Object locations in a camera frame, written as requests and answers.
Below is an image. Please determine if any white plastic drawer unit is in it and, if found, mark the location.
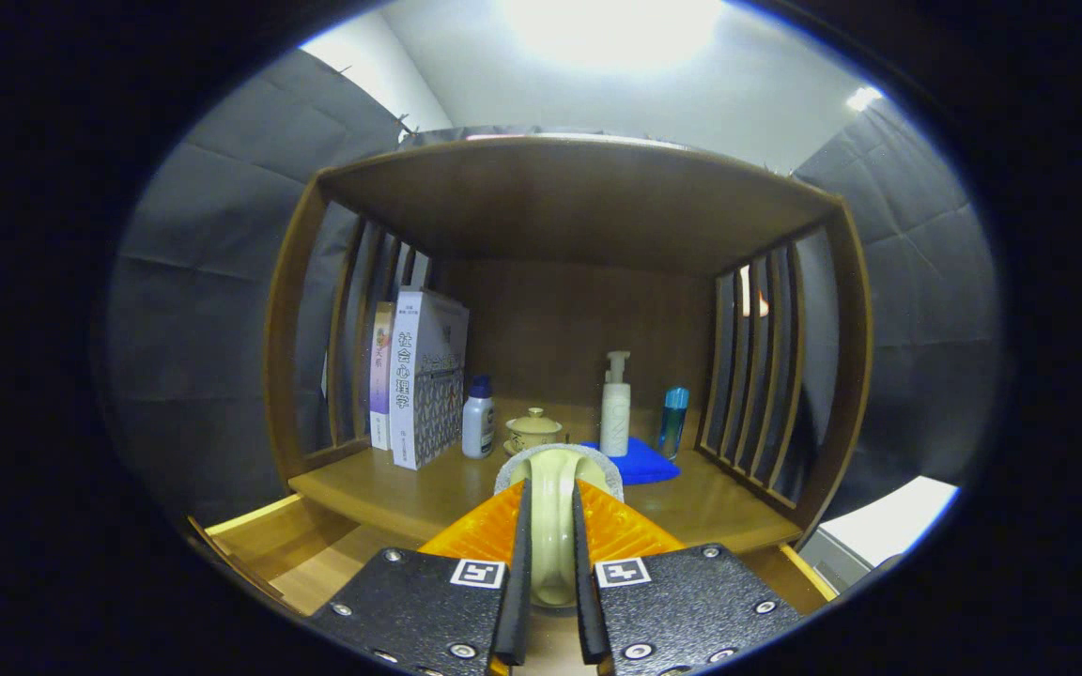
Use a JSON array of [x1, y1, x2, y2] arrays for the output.
[[799, 476, 960, 592]]

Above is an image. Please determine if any thin purple white book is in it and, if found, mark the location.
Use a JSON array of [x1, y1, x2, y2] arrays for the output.
[[369, 300, 396, 452]]

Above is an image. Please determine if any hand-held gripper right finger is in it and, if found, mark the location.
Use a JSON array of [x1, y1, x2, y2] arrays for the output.
[[571, 479, 805, 676]]

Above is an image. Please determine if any clear blue bottle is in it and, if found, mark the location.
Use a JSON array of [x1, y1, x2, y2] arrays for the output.
[[657, 387, 690, 461]]

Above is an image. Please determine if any yellow lidded teacup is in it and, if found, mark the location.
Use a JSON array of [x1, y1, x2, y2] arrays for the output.
[[503, 407, 565, 456]]

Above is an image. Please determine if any brown wooden cabinet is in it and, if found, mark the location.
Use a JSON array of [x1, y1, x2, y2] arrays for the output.
[[186, 136, 875, 621]]

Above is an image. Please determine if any blue cloth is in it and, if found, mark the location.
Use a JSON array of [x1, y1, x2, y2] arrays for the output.
[[580, 437, 683, 486]]

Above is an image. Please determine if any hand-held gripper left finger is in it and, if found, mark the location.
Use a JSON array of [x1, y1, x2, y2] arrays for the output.
[[306, 479, 534, 676]]

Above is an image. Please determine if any thick white book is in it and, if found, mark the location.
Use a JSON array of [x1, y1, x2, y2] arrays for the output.
[[389, 286, 471, 470]]

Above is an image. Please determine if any white bottle blue cap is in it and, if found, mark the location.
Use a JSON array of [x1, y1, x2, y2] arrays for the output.
[[461, 376, 497, 459]]

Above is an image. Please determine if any black backdrop cloth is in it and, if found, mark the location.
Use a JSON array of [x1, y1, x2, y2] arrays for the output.
[[109, 47, 1004, 527]]

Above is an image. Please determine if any white pump bottle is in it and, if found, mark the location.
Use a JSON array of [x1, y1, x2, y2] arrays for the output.
[[599, 351, 633, 458]]

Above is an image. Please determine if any wooden countertop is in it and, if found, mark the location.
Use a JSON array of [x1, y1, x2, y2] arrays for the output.
[[287, 399, 803, 555]]

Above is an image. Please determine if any green handled scrub sponge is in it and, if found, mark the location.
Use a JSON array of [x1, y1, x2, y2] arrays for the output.
[[494, 443, 625, 609]]

